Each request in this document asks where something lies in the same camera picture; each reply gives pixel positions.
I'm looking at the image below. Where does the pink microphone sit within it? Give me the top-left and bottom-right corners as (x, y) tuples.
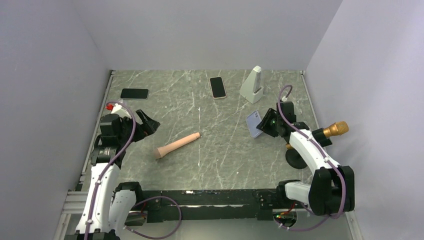
(153, 132), (201, 159)

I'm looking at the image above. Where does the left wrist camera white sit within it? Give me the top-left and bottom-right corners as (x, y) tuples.
(105, 103), (131, 118)

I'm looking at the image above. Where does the black smartphone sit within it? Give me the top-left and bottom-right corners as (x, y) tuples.
(120, 88), (150, 100)

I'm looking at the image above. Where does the lavender phone case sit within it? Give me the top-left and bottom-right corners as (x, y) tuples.
(246, 110), (263, 139)

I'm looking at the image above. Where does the gold microphone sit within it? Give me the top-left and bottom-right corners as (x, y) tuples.
(282, 121), (349, 150)

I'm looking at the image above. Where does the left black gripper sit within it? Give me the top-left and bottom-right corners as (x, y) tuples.
(117, 109), (159, 145)

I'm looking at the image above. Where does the phone in pink case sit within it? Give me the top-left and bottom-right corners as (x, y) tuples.
(209, 76), (227, 99)

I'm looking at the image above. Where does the black base bar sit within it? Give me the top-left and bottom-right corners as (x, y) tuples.
(131, 188), (298, 223)

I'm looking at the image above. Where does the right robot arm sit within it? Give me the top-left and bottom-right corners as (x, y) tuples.
(256, 101), (355, 217)

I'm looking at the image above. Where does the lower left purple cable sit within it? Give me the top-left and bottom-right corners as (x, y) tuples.
(124, 196), (183, 240)

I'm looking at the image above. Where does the black microphone stand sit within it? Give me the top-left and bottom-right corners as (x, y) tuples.
(285, 148), (308, 170)

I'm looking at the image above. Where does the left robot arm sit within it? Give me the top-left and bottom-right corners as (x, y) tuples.
(64, 109), (161, 240)

